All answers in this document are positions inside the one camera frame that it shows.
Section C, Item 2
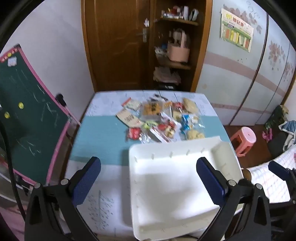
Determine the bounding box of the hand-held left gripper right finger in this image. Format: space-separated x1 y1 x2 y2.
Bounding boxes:
196 157 271 241

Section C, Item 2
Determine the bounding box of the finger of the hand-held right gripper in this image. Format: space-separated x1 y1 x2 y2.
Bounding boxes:
268 160 296 188

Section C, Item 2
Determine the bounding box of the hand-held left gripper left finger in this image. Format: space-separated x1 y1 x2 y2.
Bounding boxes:
24 156 101 241

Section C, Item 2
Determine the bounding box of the white plastic tray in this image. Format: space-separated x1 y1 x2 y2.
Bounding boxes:
128 136 244 240

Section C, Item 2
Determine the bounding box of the small crumbly cake packet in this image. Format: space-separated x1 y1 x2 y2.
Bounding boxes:
186 128 206 141

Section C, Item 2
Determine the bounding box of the blue snack packet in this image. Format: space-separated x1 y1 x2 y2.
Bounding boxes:
180 113 195 135

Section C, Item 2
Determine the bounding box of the white printed snack packet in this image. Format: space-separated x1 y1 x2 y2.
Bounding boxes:
141 127 171 144

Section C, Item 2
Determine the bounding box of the brown snack packet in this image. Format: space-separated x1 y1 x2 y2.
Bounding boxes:
116 109 142 128

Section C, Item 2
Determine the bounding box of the large crumbly cake packet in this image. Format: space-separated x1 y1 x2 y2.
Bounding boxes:
183 97 199 114

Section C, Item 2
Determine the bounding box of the red-edged white snack packet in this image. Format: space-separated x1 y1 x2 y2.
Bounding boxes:
122 97 141 110

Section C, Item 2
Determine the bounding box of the clear yellow pastry packet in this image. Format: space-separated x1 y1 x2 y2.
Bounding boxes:
140 101 163 122

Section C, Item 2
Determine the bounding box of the pile of clothes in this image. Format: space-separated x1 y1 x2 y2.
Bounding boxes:
279 120 296 151

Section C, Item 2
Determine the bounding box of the pink plastic stool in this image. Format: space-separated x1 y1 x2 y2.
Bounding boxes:
230 127 257 157

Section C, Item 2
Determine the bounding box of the green bag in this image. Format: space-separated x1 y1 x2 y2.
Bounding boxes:
265 105 289 130

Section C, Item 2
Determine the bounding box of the printed tablecloth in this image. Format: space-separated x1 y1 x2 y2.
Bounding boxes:
61 91 243 239

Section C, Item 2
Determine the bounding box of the pink blanket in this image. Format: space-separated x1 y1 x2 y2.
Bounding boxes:
0 204 26 241

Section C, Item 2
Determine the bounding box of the black chalkboard knob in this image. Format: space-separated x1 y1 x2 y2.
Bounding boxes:
55 94 67 106

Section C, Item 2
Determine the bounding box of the floral wardrobe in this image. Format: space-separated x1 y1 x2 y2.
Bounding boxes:
195 0 296 127

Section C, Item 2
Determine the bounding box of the stack of folded cloths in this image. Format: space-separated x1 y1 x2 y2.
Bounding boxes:
153 67 182 84

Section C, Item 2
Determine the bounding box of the wooden corner shelf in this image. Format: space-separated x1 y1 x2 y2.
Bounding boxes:
148 0 207 92

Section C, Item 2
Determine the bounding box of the pink basket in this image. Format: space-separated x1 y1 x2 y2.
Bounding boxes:
167 29 190 62

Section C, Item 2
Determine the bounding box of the wooden door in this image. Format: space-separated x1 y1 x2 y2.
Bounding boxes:
81 0 154 92

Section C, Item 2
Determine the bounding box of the group of shelf bottles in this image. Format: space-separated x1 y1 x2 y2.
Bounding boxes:
161 6 199 21

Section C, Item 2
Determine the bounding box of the black cable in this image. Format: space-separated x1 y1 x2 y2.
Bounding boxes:
0 119 26 217

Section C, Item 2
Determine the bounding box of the green chalkboard with pink frame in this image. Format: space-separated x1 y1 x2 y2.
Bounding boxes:
0 44 80 186

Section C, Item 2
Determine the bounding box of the wall poster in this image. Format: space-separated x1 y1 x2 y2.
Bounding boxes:
220 8 254 52

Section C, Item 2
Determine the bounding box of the metal door handle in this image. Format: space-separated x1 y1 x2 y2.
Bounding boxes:
136 28 148 43

